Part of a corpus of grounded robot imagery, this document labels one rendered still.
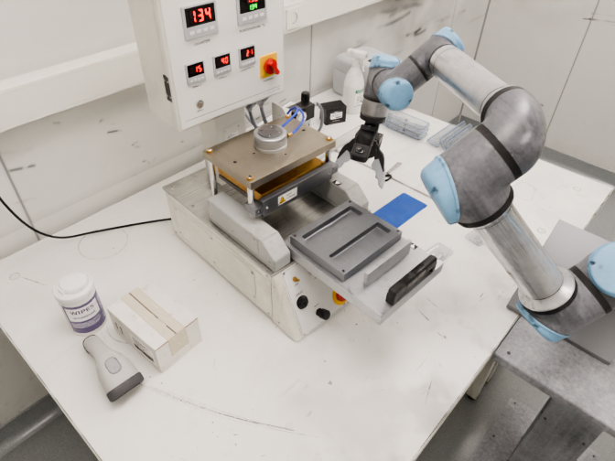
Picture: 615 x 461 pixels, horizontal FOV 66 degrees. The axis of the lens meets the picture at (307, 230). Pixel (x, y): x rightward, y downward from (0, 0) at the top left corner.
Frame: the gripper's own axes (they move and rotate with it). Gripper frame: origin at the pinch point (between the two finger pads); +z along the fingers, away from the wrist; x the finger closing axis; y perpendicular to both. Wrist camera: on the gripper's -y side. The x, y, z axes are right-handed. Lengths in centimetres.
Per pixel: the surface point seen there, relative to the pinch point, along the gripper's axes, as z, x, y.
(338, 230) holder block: -1.3, -2.7, -29.8
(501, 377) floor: 82, -72, 34
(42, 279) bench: 31, 70, -47
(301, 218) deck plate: 3.2, 8.5, -22.3
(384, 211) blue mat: 13.3, -9.3, 13.4
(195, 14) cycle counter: -41, 36, -31
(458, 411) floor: 87, -57, 13
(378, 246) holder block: -2.8, -13.0, -33.8
